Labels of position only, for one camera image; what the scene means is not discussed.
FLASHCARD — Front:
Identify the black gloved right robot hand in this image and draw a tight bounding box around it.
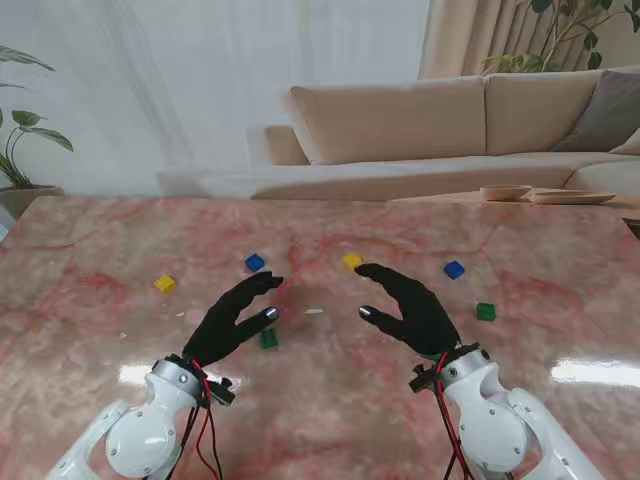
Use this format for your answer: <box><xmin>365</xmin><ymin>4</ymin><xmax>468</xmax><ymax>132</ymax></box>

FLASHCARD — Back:
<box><xmin>353</xmin><ymin>262</ymin><xmax>463</xmax><ymax>358</ymax></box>

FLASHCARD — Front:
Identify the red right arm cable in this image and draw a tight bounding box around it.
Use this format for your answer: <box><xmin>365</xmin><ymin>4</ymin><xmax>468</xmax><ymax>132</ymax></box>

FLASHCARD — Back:
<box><xmin>433</xmin><ymin>352</ymin><xmax>476</xmax><ymax>480</ymax></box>

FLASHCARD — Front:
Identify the beige plant pot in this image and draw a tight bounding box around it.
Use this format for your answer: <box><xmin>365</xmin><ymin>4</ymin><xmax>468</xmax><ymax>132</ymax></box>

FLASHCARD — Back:
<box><xmin>0</xmin><ymin>184</ymin><xmax>66</xmax><ymax>221</ymax></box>

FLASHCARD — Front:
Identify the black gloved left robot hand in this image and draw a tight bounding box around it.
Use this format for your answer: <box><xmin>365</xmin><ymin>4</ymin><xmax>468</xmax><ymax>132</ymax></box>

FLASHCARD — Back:
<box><xmin>182</xmin><ymin>271</ymin><xmax>285</xmax><ymax>370</ymax></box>

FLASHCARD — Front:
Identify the beige fabric sofa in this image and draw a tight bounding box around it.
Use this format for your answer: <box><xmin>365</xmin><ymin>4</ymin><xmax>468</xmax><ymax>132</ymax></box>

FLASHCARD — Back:
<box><xmin>157</xmin><ymin>69</ymin><xmax>640</xmax><ymax>202</ymax></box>

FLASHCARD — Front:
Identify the broad-leaf green houseplant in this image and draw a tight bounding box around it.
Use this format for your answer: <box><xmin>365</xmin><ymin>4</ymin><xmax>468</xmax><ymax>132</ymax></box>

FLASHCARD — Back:
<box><xmin>0</xmin><ymin>44</ymin><xmax>75</xmax><ymax>190</ymax></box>

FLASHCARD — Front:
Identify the tall branching green houseplant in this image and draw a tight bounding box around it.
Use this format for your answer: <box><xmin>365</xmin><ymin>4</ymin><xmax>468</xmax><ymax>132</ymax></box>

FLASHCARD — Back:
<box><xmin>482</xmin><ymin>0</ymin><xmax>640</xmax><ymax>76</ymax></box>

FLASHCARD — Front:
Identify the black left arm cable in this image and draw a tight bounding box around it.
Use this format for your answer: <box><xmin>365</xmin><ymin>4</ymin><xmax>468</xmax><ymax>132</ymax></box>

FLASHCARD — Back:
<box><xmin>167</xmin><ymin>394</ymin><xmax>226</xmax><ymax>480</ymax></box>

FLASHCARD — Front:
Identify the red left arm cable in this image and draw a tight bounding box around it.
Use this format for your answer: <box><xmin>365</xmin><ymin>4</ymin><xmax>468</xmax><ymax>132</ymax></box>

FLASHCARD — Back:
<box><xmin>184</xmin><ymin>355</ymin><xmax>224</xmax><ymax>480</ymax></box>

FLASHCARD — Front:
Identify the oval wooden tray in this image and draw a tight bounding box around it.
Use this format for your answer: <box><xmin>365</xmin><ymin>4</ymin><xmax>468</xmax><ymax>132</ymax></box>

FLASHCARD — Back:
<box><xmin>529</xmin><ymin>189</ymin><xmax>618</xmax><ymax>205</ymax></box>

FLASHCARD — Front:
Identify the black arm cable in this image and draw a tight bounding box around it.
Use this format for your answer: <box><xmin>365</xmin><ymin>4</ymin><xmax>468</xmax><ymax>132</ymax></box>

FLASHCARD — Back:
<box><xmin>434</xmin><ymin>384</ymin><xmax>474</xmax><ymax>480</ymax></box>
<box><xmin>167</xmin><ymin>394</ymin><xmax>226</xmax><ymax>480</ymax></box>

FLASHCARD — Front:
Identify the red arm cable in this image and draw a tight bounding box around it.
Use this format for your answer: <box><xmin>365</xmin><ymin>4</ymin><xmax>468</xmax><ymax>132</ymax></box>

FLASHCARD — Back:
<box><xmin>433</xmin><ymin>352</ymin><xmax>476</xmax><ymax>480</ymax></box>
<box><xmin>184</xmin><ymin>355</ymin><xmax>224</xmax><ymax>480</ymax></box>

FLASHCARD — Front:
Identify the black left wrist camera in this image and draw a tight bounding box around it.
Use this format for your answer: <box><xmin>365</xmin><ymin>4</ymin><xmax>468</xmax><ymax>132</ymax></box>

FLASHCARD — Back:
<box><xmin>202</xmin><ymin>377</ymin><xmax>236</xmax><ymax>407</ymax></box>

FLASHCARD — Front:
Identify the round wooden bowl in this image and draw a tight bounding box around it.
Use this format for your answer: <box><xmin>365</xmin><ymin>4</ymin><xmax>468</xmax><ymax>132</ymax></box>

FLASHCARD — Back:
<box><xmin>479</xmin><ymin>184</ymin><xmax>534</xmax><ymax>202</ymax></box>

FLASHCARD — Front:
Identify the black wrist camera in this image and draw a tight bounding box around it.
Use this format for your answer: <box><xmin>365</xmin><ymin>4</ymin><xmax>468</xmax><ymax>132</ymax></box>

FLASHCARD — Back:
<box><xmin>202</xmin><ymin>377</ymin><xmax>236</xmax><ymax>407</ymax></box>
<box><xmin>408</xmin><ymin>364</ymin><xmax>441</xmax><ymax>394</ymax></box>

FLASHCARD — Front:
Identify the beige drape curtain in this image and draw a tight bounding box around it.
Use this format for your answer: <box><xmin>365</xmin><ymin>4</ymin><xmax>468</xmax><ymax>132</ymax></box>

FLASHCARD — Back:
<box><xmin>417</xmin><ymin>0</ymin><xmax>556</xmax><ymax>81</ymax></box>

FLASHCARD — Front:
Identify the white sheer curtain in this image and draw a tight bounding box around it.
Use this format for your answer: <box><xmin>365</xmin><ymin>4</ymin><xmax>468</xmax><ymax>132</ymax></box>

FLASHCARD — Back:
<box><xmin>0</xmin><ymin>0</ymin><xmax>431</xmax><ymax>196</ymax></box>

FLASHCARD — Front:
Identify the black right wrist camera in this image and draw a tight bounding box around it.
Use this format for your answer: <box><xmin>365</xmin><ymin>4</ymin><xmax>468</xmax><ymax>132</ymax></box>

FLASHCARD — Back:
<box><xmin>408</xmin><ymin>364</ymin><xmax>441</xmax><ymax>394</ymax></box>

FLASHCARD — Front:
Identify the grey sofa cushion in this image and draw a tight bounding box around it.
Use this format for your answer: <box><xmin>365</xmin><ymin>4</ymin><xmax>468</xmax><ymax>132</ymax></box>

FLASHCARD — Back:
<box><xmin>552</xmin><ymin>69</ymin><xmax>640</xmax><ymax>154</ymax></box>

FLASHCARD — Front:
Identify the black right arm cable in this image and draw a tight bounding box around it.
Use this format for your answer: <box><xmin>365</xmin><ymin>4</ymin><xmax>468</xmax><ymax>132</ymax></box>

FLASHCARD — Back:
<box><xmin>434</xmin><ymin>384</ymin><xmax>474</xmax><ymax>480</ymax></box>

